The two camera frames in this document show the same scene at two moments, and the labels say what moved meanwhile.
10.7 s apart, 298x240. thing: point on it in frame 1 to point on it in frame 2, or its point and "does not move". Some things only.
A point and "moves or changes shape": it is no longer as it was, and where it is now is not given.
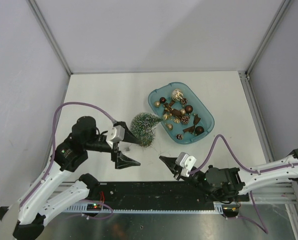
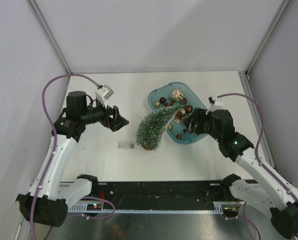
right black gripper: x=171 y=163 to x=197 y=116
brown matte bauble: x=188 y=108 does not move
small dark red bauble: x=162 y=100 does not move
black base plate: x=141 y=192 does not move
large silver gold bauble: x=176 y=95 does not move
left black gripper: x=121 y=160 to x=115 y=122
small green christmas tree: x=143 y=126 moves or changes shape
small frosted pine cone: x=179 y=136 does not move
